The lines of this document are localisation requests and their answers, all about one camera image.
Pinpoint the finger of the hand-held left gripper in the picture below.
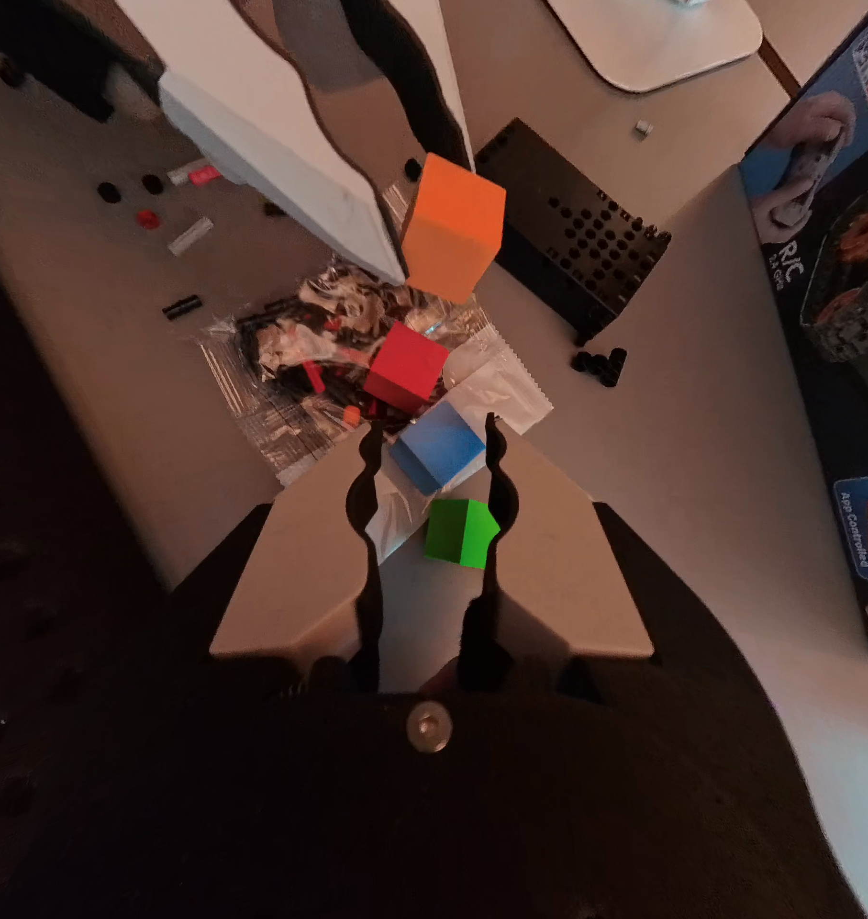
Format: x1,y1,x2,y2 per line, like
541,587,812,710
114,0,408,287
272,0,477,175

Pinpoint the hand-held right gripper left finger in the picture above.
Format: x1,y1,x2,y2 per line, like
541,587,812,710
209,424,383,692

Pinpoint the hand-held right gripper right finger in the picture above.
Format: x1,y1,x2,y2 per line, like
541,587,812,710
457,413,656,694

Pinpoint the green foam cube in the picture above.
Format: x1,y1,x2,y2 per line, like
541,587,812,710
423,497,501,570

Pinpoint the orange foam cube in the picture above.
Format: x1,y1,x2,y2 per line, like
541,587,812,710
400,152,508,304

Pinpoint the blue foam cube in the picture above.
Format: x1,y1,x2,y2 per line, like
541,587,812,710
389,400,487,496

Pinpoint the red foam cube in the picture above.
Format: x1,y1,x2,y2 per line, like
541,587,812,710
363,321,451,415

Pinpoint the black perforated building plate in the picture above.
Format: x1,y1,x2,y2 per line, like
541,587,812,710
473,118,673,346

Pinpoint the clear bag of building parts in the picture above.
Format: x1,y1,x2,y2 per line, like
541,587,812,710
197,258,556,561

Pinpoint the black connector cluster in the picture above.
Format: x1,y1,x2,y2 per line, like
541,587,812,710
570,347,629,389

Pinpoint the white book stand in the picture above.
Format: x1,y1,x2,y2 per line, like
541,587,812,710
545,0,765,94

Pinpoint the blue toy robot box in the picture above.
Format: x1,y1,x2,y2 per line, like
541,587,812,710
737,0,868,669

